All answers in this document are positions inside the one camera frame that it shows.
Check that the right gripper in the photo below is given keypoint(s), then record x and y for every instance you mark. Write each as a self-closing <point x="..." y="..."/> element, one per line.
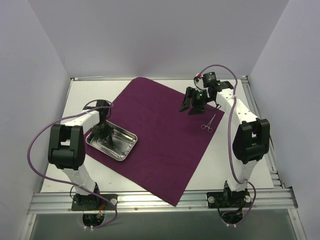
<point x="192" y="100"/>

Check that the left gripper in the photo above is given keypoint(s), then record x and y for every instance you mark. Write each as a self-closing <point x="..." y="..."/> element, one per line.
<point x="105" y="133"/>

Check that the steel instrument tray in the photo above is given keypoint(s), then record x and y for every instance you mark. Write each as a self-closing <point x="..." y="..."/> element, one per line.
<point x="114" y="154"/>

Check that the steel forceps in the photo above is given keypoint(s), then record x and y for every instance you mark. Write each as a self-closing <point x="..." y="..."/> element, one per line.
<point x="208" y="125"/>
<point x="124" y="146"/>

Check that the purple cloth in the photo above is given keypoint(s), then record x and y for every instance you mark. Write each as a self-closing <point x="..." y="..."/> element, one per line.
<point x="170" y="143"/>

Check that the steel surgical scissors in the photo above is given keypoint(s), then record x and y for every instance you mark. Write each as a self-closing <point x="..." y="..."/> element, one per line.
<point x="123" y="137"/>

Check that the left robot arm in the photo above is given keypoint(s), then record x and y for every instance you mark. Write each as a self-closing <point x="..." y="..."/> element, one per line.
<point x="67" y="150"/>

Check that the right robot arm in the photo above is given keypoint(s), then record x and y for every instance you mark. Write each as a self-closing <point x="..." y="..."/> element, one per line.
<point x="248" y="136"/>

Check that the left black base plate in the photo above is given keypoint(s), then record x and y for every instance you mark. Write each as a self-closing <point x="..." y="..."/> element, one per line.
<point x="88" y="203"/>

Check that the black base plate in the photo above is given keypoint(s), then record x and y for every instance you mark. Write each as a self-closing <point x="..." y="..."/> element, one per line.
<point x="88" y="203"/>
<point x="227" y="200"/>

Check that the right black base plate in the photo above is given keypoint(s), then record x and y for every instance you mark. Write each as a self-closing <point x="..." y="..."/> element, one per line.
<point x="227" y="200"/>

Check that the aluminium right rail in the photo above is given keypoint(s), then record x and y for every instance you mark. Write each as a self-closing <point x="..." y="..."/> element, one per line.
<point x="263" y="129"/>

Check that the aluminium rail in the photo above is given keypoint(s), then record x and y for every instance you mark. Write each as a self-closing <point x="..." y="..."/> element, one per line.
<point x="263" y="129"/>
<point x="145" y="202"/>

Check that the aluminium front rail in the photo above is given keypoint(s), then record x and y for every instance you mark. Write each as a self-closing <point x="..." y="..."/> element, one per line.
<point x="145" y="202"/>

